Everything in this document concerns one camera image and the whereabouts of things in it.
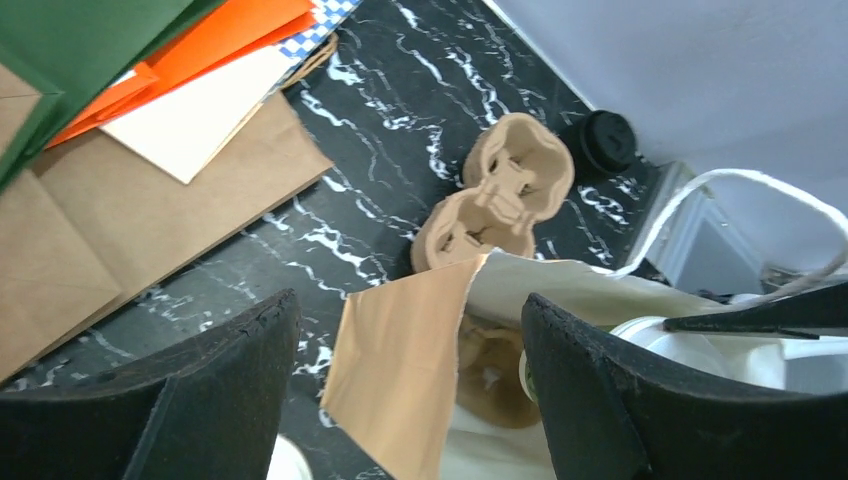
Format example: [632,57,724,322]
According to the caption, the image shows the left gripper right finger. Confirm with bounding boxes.
[521,293,847,479]

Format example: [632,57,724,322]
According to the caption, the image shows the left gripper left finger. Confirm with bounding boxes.
[1,289,301,479]

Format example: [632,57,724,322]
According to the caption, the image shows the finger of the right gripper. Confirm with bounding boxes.
[663,283,847,340]

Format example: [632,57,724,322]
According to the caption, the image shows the single paper cup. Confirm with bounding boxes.
[266,435,313,480]

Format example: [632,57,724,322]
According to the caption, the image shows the tan paper bag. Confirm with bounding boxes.
[319,167,848,480]

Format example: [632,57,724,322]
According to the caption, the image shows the cardboard two-cup carrier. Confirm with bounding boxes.
[410,112,575,273]

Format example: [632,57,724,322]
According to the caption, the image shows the brown kraft paper bag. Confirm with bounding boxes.
[1,95,331,378]

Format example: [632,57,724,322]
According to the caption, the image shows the black round lid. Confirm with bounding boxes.
[560,110,638,181]

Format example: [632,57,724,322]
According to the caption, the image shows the white paper bag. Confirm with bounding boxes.
[100,46,297,184]

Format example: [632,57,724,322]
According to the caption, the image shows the orange paper bag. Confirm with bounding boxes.
[48,0,315,147]

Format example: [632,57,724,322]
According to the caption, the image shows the dark green paper bag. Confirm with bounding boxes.
[1,1,220,187]

